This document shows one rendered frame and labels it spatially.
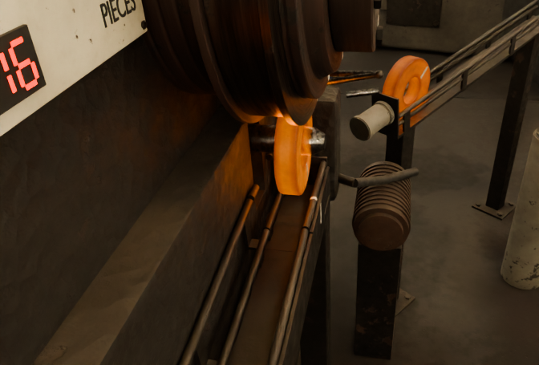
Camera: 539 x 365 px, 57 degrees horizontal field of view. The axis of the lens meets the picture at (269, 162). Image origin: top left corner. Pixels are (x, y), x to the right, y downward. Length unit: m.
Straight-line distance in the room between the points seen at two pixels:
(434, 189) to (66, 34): 1.85
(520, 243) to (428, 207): 0.48
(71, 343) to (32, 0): 0.27
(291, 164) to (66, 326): 0.38
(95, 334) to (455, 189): 1.83
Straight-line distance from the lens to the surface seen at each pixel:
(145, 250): 0.53
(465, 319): 1.65
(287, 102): 0.55
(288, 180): 0.73
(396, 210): 1.13
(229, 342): 0.67
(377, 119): 1.14
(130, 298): 0.48
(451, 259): 1.82
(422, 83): 1.27
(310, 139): 0.75
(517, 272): 1.74
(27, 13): 0.39
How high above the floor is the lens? 1.20
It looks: 32 degrees down
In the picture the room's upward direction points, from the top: 5 degrees counter-clockwise
